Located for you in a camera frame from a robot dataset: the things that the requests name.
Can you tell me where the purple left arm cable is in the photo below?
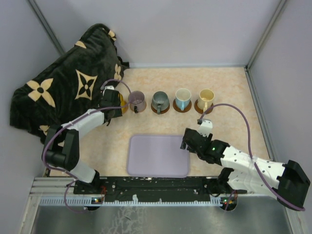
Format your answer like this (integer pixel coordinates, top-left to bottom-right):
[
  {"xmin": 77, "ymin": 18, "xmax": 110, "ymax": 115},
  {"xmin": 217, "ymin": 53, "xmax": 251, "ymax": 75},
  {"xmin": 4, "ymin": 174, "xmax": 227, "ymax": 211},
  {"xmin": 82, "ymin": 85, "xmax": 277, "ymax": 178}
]
[{"xmin": 41, "ymin": 78, "xmax": 134, "ymax": 214}]

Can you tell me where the black floral plush blanket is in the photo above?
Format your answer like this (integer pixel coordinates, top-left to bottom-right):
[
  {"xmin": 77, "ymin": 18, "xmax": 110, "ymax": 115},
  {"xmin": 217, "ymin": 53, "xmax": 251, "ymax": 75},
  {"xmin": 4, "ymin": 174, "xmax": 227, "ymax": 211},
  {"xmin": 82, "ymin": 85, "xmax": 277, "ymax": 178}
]
[{"xmin": 9, "ymin": 23, "xmax": 129, "ymax": 142}]

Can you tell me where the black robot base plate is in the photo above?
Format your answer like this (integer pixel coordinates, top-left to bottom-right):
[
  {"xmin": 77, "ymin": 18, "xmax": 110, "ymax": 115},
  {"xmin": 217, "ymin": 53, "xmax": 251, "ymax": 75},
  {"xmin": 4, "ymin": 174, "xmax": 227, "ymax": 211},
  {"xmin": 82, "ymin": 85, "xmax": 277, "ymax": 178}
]
[{"xmin": 74, "ymin": 176, "xmax": 233, "ymax": 202}]

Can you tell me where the grey mug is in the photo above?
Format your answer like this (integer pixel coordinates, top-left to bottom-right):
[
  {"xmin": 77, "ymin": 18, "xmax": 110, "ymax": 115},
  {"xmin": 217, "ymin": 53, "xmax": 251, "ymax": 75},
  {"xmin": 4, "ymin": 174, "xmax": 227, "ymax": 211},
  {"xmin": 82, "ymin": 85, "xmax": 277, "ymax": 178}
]
[{"xmin": 152, "ymin": 91, "xmax": 170, "ymax": 115}]

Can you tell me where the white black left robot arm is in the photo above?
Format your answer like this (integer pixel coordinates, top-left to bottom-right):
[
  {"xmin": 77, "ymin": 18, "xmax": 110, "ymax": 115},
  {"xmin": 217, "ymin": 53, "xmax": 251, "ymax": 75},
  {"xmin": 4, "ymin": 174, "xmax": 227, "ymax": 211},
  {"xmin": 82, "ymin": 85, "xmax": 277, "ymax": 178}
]
[{"xmin": 41, "ymin": 86, "xmax": 123, "ymax": 194}]

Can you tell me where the yellow mug black handle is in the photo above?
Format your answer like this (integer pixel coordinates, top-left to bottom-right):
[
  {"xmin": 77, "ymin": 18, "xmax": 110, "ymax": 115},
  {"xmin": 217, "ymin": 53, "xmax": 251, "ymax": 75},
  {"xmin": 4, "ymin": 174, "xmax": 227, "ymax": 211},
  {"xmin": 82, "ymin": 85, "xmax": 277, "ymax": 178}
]
[{"xmin": 119, "ymin": 93, "xmax": 126, "ymax": 106}]

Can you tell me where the dark brown coaster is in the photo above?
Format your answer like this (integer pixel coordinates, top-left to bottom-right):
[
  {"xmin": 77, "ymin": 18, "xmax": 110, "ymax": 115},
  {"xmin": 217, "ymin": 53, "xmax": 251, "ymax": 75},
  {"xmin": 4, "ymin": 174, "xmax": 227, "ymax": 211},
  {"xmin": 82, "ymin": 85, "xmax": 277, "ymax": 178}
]
[
  {"xmin": 151, "ymin": 103, "xmax": 170, "ymax": 115},
  {"xmin": 173, "ymin": 98, "xmax": 192, "ymax": 113},
  {"xmin": 194, "ymin": 100, "xmax": 213, "ymax": 114}
]

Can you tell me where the lavender plastic tray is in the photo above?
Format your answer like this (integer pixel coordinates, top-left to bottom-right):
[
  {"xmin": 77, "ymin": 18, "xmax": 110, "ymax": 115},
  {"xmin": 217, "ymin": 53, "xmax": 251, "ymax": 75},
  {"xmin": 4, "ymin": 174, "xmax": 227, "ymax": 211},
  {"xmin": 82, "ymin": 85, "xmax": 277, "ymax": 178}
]
[{"xmin": 127, "ymin": 134, "xmax": 190, "ymax": 178}]

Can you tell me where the white mug blue handle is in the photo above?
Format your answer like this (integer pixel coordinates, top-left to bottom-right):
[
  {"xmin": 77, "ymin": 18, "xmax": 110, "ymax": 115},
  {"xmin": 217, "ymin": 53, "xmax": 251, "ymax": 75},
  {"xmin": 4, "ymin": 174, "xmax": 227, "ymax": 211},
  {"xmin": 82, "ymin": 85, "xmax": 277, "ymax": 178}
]
[{"xmin": 175, "ymin": 88, "xmax": 192, "ymax": 111}]

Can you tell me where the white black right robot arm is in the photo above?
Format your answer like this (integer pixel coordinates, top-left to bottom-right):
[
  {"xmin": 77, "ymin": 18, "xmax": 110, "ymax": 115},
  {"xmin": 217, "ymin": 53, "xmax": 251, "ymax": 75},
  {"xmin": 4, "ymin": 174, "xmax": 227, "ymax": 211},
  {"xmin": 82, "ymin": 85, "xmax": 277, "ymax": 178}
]
[{"xmin": 181, "ymin": 128, "xmax": 311, "ymax": 211}]

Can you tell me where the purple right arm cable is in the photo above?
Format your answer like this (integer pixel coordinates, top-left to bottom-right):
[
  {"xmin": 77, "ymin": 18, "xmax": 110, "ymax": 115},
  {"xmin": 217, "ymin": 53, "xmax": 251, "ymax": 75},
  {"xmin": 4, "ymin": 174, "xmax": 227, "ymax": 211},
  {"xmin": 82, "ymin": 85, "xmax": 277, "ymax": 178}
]
[{"xmin": 196, "ymin": 103, "xmax": 306, "ymax": 212}]

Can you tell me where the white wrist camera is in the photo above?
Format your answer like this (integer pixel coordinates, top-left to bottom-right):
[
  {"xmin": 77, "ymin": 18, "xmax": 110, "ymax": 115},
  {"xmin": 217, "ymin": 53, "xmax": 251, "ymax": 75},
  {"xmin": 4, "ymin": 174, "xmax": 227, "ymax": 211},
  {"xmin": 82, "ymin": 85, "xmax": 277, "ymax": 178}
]
[
  {"xmin": 197, "ymin": 118, "xmax": 213, "ymax": 137},
  {"xmin": 103, "ymin": 85, "xmax": 115, "ymax": 91}
]

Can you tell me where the light wooden coaster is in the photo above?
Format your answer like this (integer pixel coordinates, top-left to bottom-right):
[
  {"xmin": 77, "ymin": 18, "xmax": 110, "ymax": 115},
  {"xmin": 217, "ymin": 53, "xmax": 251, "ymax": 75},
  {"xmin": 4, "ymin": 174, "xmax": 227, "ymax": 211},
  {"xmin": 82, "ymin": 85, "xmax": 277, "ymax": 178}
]
[{"xmin": 121, "ymin": 103, "xmax": 129, "ymax": 115}]

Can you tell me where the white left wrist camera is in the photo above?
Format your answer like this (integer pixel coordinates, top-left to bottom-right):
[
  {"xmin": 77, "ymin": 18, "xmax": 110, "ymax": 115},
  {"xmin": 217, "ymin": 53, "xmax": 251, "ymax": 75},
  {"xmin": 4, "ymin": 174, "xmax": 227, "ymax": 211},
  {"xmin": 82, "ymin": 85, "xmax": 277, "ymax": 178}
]
[{"xmin": 103, "ymin": 85, "xmax": 115, "ymax": 91}]

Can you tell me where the cream mug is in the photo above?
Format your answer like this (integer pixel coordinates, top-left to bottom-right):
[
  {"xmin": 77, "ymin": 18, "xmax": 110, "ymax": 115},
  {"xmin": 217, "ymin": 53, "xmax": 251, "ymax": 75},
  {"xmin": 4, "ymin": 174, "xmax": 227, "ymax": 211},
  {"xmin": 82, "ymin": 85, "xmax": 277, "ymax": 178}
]
[{"xmin": 197, "ymin": 89, "xmax": 215, "ymax": 113}]

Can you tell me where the purple mug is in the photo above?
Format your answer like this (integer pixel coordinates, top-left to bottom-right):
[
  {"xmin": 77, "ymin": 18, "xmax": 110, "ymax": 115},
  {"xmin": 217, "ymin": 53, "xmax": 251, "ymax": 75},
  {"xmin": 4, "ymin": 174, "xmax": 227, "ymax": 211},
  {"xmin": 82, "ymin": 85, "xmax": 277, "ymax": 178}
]
[{"xmin": 128, "ymin": 91, "xmax": 147, "ymax": 114}]

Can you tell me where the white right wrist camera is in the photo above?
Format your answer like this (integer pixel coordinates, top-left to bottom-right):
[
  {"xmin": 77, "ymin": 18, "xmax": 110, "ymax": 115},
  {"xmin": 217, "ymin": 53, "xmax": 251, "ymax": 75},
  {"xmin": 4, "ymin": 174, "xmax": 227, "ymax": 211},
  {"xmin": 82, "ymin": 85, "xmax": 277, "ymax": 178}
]
[{"xmin": 197, "ymin": 118, "xmax": 213, "ymax": 137}]

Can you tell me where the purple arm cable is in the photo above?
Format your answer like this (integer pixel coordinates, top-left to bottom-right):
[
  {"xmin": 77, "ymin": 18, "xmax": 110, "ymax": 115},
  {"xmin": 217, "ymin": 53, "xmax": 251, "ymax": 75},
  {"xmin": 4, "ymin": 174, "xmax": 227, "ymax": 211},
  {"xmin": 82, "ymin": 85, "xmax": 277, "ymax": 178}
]
[
  {"xmin": 41, "ymin": 78, "xmax": 134, "ymax": 214},
  {"xmin": 196, "ymin": 103, "xmax": 306, "ymax": 212}
]

